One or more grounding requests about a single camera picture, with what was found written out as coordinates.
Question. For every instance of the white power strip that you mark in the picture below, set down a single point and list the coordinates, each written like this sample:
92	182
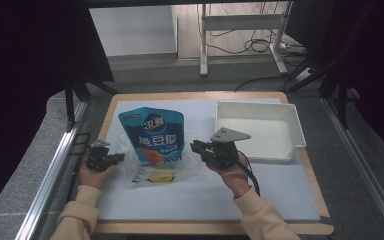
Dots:
304	75

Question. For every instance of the person's left hand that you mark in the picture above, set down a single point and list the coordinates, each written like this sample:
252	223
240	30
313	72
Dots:
91	178

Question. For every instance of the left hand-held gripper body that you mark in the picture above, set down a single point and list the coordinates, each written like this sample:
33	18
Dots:
97	160

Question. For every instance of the white plastic tray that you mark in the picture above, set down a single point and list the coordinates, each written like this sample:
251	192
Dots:
273	133

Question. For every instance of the black stand legs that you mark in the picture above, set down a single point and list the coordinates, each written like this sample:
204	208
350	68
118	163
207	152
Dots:
69	106
341	100

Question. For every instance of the black table bracket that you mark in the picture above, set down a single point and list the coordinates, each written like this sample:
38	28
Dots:
80	143

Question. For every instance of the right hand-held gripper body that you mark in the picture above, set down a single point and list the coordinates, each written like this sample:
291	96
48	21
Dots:
223	153

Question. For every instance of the white metal desk frame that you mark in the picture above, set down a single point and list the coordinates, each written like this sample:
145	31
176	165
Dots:
240	22

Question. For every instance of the white plastic shopping bag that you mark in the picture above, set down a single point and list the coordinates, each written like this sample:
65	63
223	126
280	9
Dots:
186	166

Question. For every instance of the blue snack pouch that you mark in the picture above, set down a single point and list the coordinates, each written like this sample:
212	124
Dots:
153	133

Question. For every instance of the white partition panel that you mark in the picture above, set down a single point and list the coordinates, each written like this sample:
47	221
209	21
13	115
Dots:
133	30

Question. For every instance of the dark curtain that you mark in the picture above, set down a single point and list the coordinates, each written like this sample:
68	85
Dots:
376	66
23	83

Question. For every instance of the person's right hand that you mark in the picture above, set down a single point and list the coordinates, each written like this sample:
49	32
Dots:
235	180

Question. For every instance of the aluminium rail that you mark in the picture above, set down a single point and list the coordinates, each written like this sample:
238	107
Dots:
363	166
46	183

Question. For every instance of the pale blue table mat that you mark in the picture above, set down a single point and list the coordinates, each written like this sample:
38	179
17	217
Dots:
186	203

